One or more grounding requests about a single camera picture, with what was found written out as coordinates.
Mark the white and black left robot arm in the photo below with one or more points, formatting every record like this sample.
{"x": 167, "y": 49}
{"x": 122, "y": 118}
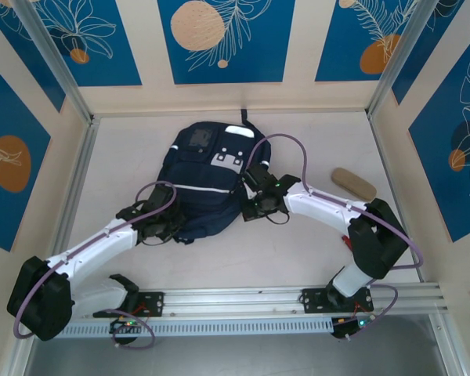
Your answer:
{"x": 98, "y": 250}

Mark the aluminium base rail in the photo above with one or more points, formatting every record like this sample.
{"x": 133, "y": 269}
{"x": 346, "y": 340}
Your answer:
{"x": 235, "y": 299}

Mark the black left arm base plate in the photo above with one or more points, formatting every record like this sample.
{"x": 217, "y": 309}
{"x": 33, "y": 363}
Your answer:
{"x": 156, "y": 303}

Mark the aluminium side rail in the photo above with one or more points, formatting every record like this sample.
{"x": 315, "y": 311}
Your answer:
{"x": 87, "y": 145}

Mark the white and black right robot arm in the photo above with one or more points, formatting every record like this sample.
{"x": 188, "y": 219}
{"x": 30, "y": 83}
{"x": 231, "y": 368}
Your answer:
{"x": 321, "y": 213}

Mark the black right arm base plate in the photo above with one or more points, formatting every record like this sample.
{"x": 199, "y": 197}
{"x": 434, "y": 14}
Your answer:
{"x": 311, "y": 301}

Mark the aluminium frame post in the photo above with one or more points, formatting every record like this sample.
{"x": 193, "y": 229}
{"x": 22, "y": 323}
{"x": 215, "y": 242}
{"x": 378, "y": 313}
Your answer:
{"x": 395, "y": 55}
{"x": 51, "y": 58}

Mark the tan glasses case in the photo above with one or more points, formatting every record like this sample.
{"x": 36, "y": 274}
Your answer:
{"x": 352, "y": 183}

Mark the navy blue backpack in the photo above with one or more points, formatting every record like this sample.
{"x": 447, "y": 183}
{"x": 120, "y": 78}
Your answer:
{"x": 203, "y": 184}

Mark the small red item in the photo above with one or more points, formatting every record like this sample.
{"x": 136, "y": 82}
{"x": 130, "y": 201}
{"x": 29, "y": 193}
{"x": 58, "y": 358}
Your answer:
{"x": 346, "y": 243}

